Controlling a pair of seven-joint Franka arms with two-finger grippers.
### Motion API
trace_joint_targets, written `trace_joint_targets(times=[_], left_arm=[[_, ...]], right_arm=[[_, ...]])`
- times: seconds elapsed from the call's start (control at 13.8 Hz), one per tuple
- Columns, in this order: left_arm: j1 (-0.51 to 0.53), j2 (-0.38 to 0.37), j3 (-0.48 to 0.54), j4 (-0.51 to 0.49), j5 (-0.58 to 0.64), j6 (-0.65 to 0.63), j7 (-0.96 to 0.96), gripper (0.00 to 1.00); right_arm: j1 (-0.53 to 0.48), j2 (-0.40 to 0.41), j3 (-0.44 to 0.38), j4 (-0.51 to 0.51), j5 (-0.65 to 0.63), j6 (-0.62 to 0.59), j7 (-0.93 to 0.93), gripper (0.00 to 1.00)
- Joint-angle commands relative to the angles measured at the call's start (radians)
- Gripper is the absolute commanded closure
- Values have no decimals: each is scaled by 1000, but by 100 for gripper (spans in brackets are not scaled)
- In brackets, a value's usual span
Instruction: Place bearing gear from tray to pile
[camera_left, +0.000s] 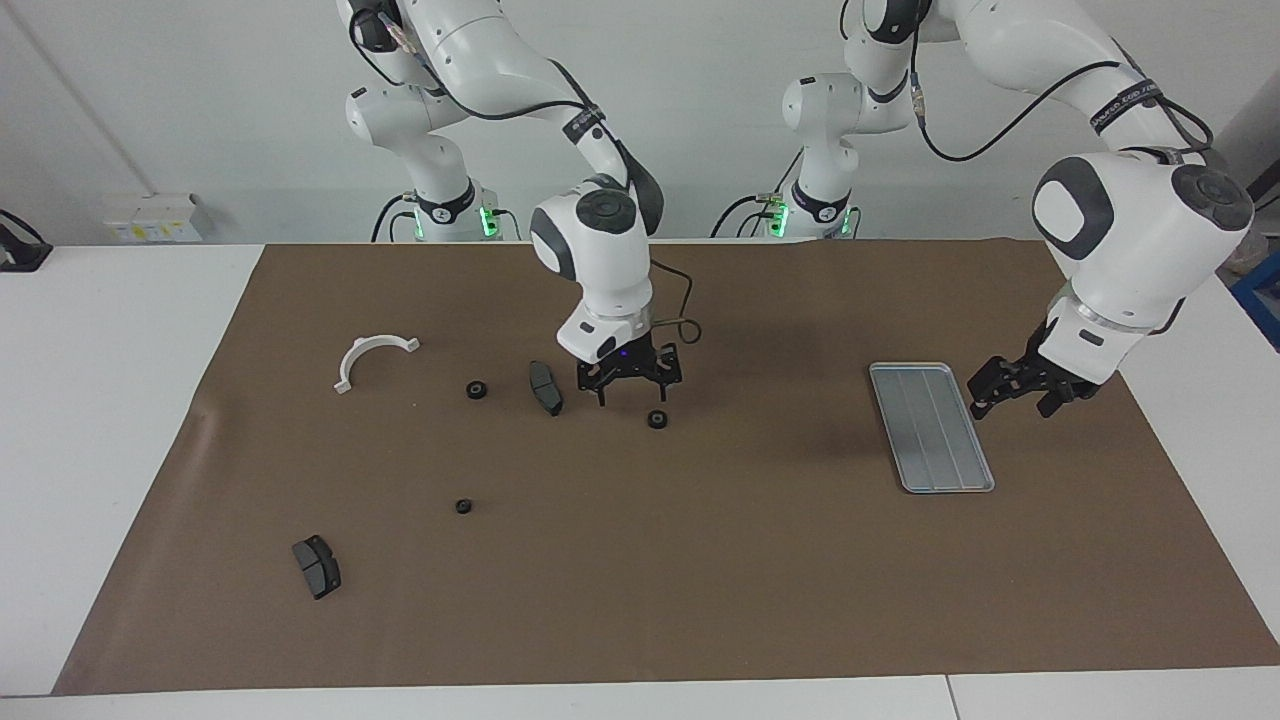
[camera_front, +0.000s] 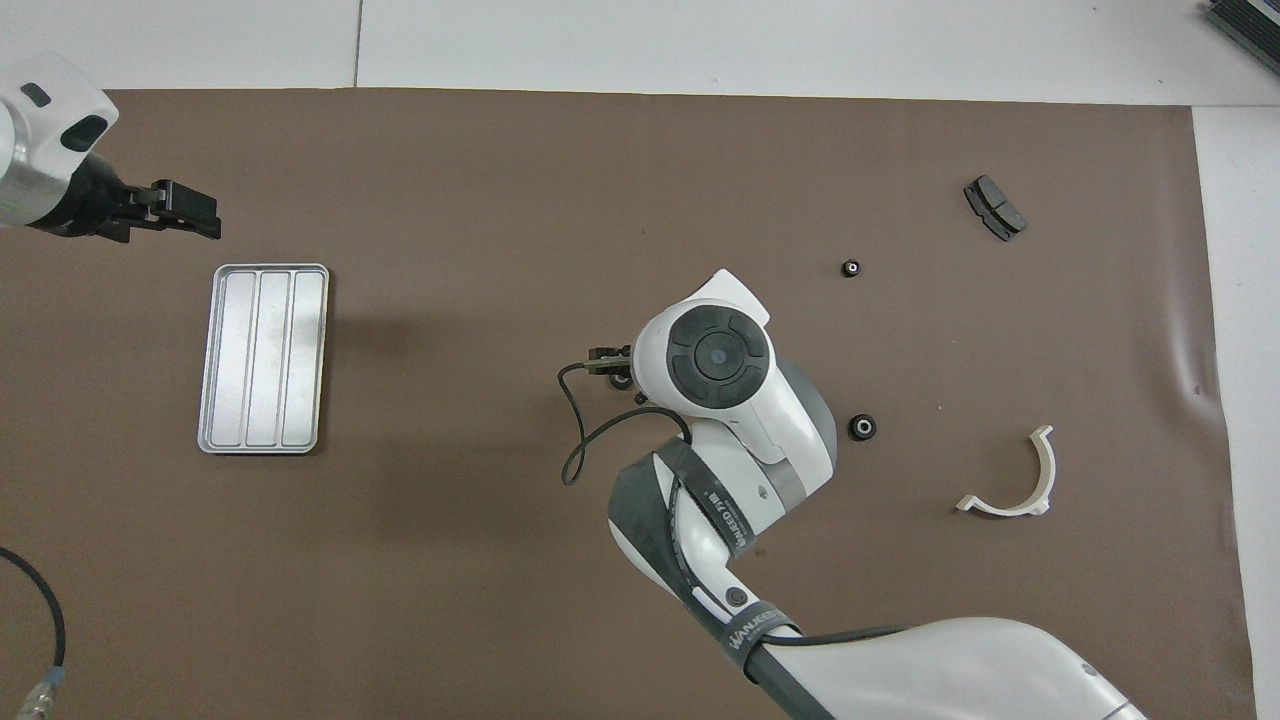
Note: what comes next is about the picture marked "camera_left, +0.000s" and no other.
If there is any white curved plastic bracket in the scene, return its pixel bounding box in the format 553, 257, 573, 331
333, 336, 422, 396

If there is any white box with yellow label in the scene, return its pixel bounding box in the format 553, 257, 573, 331
103, 192, 208, 245

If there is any black right arm base cable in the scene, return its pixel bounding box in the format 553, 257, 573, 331
371, 193, 416, 244

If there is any brown table mat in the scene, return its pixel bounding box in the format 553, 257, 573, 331
50, 238, 1280, 698

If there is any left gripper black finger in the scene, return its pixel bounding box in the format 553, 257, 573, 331
966, 355, 1033, 422
1035, 383, 1103, 420

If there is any small black stand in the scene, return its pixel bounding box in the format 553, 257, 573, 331
0, 208, 54, 273

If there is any short grey brake pad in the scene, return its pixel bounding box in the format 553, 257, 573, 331
291, 535, 343, 601

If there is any black left arm cable strap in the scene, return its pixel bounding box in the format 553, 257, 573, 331
1090, 80, 1161, 134

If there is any long grey brake pad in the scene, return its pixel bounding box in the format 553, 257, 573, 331
527, 359, 565, 418

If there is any silver ribbed metal tray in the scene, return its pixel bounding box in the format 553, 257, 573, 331
868, 362, 997, 495

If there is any black arm base cable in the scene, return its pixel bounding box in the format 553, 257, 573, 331
711, 193, 791, 239
371, 193, 416, 244

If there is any black pole stand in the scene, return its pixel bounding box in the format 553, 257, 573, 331
1240, 160, 1280, 263

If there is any black left arm base cable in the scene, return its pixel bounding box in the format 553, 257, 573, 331
711, 193, 791, 239

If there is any blue crate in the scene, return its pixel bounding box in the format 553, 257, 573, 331
1230, 250, 1280, 351

